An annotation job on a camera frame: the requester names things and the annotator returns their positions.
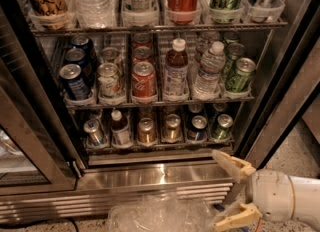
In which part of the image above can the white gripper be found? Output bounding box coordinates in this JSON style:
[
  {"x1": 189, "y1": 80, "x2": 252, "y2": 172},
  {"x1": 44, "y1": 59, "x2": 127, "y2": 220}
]
[{"x1": 212, "y1": 150, "x2": 294, "y2": 232}]

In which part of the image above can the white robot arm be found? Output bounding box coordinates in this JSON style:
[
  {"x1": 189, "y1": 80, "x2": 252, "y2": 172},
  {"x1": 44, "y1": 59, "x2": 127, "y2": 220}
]
[{"x1": 212, "y1": 150, "x2": 320, "y2": 232}]

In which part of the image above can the front green can bottom shelf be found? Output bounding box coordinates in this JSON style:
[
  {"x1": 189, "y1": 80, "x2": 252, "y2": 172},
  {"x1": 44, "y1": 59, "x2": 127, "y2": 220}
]
[{"x1": 211, "y1": 114, "x2": 233, "y2": 140}]

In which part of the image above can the front blue can bottom shelf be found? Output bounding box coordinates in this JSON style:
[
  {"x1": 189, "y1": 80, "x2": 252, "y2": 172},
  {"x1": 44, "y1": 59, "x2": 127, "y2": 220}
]
[{"x1": 187, "y1": 115, "x2": 207, "y2": 141}]

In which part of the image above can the rear green can bottom shelf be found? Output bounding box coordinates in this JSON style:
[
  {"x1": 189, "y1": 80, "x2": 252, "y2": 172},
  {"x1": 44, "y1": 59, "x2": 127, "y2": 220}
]
[{"x1": 207, "y1": 103, "x2": 227, "y2": 122}]

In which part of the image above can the rear blue can bottom shelf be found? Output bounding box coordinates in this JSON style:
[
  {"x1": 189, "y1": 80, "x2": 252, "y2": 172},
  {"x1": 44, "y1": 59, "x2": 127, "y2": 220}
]
[{"x1": 187, "y1": 104, "x2": 203, "y2": 118}]

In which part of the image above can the front water bottle middle shelf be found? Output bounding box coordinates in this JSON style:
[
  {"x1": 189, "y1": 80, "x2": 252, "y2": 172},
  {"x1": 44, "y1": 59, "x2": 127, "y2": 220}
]
[{"x1": 193, "y1": 41, "x2": 226, "y2": 100}]

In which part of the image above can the brown tea bottle middle shelf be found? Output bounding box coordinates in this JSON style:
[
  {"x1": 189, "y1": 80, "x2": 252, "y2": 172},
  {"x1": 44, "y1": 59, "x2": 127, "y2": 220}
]
[{"x1": 163, "y1": 38, "x2": 188, "y2": 97}]

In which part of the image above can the front green can middle shelf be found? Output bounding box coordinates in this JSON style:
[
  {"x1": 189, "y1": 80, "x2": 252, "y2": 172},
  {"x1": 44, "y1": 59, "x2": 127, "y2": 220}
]
[{"x1": 225, "y1": 58, "x2": 256, "y2": 93}]

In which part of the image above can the open fridge door right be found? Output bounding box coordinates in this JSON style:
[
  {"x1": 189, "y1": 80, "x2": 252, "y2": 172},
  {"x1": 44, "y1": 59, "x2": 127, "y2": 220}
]
[{"x1": 245, "y1": 39, "x2": 320, "y2": 178}]

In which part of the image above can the small tea bottle bottom shelf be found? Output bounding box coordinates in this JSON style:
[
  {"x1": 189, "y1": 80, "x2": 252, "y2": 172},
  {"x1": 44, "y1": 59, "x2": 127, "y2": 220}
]
[{"x1": 111, "y1": 109, "x2": 131, "y2": 145}]

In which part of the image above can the front red Coke can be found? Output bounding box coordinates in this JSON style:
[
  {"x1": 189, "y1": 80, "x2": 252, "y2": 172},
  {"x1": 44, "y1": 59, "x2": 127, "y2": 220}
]
[{"x1": 132, "y1": 62, "x2": 156, "y2": 98}]

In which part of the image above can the red coke can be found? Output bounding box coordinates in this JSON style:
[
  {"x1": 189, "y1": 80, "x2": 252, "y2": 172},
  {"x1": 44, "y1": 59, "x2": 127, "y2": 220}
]
[
  {"x1": 132, "y1": 46, "x2": 153, "y2": 64},
  {"x1": 132, "y1": 62, "x2": 156, "y2": 98},
  {"x1": 132, "y1": 33, "x2": 153, "y2": 49}
]

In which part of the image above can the rear water bottle middle shelf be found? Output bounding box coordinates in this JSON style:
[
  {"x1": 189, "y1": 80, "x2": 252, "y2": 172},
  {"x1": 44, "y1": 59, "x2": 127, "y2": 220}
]
[{"x1": 194, "y1": 31, "x2": 221, "y2": 62}]

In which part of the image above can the rear green can middle shelf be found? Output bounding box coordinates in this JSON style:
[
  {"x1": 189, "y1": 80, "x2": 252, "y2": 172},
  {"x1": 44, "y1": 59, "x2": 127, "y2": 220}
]
[{"x1": 222, "y1": 31, "x2": 240, "y2": 45}]

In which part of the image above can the silver can bottom shelf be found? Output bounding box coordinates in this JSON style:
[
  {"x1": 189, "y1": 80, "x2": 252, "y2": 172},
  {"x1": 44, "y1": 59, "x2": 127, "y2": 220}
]
[{"x1": 83, "y1": 119, "x2": 106, "y2": 146}]

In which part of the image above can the stainless steel fridge cabinet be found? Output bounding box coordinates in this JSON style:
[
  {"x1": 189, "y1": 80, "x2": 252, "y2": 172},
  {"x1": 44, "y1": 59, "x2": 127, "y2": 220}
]
[{"x1": 0, "y1": 0, "x2": 320, "y2": 224}]

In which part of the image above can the middle red Coke can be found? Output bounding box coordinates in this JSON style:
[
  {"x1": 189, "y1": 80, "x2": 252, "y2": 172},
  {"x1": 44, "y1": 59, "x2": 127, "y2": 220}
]
[{"x1": 132, "y1": 46, "x2": 153, "y2": 64}]

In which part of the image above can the front white green can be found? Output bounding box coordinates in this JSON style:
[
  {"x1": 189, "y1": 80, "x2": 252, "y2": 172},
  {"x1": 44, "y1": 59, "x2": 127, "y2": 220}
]
[{"x1": 97, "y1": 63, "x2": 121, "y2": 98}]

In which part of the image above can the white green can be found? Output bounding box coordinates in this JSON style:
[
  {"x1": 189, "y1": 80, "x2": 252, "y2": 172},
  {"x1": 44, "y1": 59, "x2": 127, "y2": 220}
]
[
  {"x1": 97, "y1": 63, "x2": 121, "y2": 98},
  {"x1": 100, "y1": 47, "x2": 123, "y2": 73}
]

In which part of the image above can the rear red Coke can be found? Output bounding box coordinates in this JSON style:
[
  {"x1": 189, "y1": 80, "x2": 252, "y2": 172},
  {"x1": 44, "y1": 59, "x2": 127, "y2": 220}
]
[{"x1": 132, "y1": 33, "x2": 153, "y2": 49}]

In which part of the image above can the rear white green can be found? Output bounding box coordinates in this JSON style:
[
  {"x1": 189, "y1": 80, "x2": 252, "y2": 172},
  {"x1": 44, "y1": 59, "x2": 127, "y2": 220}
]
[{"x1": 100, "y1": 47, "x2": 123, "y2": 73}]

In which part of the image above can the front blue Pepsi can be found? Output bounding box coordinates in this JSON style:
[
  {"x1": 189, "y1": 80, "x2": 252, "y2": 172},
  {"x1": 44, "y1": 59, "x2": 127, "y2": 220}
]
[{"x1": 59, "y1": 64, "x2": 91, "y2": 100}]

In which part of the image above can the blue pepsi can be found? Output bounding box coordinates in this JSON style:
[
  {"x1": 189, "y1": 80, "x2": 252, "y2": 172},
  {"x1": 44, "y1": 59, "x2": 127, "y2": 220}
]
[
  {"x1": 71, "y1": 35, "x2": 97, "y2": 68},
  {"x1": 64, "y1": 48, "x2": 95, "y2": 87},
  {"x1": 59, "y1": 64, "x2": 91, "y2": 100}
]

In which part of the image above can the glass fridge door left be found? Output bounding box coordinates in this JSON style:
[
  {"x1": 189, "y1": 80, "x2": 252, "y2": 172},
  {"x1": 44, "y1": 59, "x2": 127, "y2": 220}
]
[{"x1": 0, "y1": 8, "x2": 76, "y2": 196}]

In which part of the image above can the middle blue Pepsi can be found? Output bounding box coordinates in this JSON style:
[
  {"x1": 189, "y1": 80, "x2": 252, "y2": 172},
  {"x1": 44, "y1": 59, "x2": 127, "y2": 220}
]
[{"x1": 64, "y1": 48, "x2": 95, "y2": 87}]

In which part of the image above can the rear blue Pepsi can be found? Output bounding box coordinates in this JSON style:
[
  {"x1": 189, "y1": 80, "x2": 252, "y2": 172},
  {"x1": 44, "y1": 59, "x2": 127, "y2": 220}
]
[{"x1": 71, "y1": 35, "x2": 97, "y2": 68}]

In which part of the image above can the white label bottle top shelf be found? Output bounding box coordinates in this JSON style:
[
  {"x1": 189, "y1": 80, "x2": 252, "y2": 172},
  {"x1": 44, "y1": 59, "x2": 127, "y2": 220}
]
[{"x1": 122, "y1": 0, "x2": 159, "y2": 26}]

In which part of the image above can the clear water bottle top shelf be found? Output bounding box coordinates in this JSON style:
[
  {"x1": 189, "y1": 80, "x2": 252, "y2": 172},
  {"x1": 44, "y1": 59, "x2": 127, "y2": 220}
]
[{"x1": 75, "y1": 0, "x2": 114, "y2": 29}]

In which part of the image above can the orange LaCroix can top shelf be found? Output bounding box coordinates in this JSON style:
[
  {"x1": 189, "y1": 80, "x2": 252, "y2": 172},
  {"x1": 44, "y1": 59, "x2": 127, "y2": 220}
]
[{"x1": 30, "y1": 0, "x2": 68, "y2": 30}]

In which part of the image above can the clear plastic bin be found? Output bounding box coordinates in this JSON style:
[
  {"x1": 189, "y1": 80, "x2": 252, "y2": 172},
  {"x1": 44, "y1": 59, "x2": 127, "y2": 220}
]
[{"x1": 108, "y1": 196, "x2": 215, "y2": 232}]

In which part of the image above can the bottom wire shelf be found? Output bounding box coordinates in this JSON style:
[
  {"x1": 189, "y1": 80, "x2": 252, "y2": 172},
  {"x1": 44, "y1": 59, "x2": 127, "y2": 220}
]
[{"x1": 86, "y1": 138, "x2": 234, "y2": 155}]

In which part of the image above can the wire shelf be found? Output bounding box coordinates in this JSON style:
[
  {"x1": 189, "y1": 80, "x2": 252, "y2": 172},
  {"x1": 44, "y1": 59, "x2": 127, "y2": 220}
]
[
  {"x1": 31, "y1": 19, "x2": 288, "y2": 37},
  {"x1": 64, "y1": 95, "x2": 254, "y2": 110},
  {"x1": 86, "y1": 138, "x2": 234, "y2": 155}
]

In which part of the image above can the top wire shelf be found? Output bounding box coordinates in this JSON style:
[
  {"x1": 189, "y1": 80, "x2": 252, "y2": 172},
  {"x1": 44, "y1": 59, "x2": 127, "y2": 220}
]
[{"x1": 31, "y1": 19, "x2": 288, "y2": 37}]

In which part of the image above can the middle wire shelf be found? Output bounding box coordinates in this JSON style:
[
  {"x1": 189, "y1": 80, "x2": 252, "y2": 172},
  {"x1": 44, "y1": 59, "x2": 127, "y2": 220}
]
[{"x1": 64, "y1": 95, "x2": 254, "y2": 110}]

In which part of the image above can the black power cable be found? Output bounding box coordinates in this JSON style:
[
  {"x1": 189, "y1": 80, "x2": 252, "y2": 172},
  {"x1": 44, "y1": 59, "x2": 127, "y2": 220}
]
[{"x1": 0, "y1": 216, "x2": 80, "y2": 232}]

